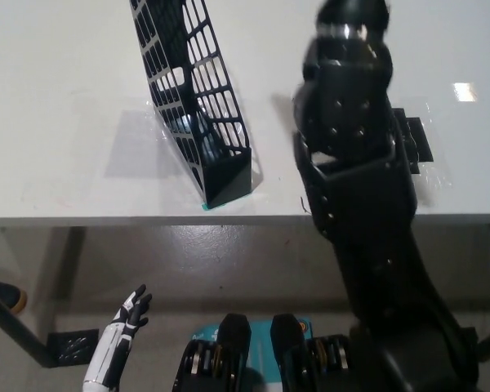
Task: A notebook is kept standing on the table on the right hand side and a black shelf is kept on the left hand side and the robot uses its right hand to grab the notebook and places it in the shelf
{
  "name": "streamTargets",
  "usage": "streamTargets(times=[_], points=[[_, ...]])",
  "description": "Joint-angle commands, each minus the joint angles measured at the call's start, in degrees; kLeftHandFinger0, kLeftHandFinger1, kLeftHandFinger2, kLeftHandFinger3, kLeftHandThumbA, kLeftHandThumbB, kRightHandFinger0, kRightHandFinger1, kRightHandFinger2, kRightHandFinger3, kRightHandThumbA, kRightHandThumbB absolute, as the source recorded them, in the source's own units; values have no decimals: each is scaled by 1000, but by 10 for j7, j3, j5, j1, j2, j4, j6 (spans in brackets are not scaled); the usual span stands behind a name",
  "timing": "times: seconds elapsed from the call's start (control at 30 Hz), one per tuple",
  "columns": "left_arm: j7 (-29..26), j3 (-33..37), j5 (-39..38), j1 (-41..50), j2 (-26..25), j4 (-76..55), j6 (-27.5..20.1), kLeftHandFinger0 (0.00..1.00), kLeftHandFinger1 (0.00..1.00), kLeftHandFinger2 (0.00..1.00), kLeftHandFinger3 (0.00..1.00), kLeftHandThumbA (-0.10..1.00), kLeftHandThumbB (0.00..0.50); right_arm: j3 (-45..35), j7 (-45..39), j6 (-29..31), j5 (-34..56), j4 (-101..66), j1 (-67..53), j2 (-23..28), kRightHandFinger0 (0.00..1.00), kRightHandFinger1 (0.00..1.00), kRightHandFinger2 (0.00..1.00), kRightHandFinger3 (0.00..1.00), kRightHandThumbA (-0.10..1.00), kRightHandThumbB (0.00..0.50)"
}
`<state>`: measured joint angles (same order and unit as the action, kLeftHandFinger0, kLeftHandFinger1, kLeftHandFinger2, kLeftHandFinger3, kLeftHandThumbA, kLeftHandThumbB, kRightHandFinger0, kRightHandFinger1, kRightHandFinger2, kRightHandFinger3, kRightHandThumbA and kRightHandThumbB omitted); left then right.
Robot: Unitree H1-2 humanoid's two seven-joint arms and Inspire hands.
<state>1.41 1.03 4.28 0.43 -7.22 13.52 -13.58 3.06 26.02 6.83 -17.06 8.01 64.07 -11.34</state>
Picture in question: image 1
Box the right robot hand black silver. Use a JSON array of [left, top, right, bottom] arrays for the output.
[[314, 0, 394, 32]]

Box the black mesh file shelf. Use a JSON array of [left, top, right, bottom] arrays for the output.
[[128, 0, 253, 207]]

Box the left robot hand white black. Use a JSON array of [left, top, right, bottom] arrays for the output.
[[82, 283, 154, 385]]

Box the black mesh table foot plate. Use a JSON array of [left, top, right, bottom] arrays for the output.
[[47, 327, 100, 365]]

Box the black table leg bar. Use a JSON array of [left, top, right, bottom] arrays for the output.
[[0, 280, 59, 368]]

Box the teal tape piece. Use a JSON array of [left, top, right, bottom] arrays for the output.
[[200, 199, 230, 212]]

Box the dark shoe with tan sole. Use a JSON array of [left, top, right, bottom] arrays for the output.
[[0, 272, 29, 323]]

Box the black ribbed robot body block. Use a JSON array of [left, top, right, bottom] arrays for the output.
[[171, 313, 252, 392], [270, 313, 354, 392]]

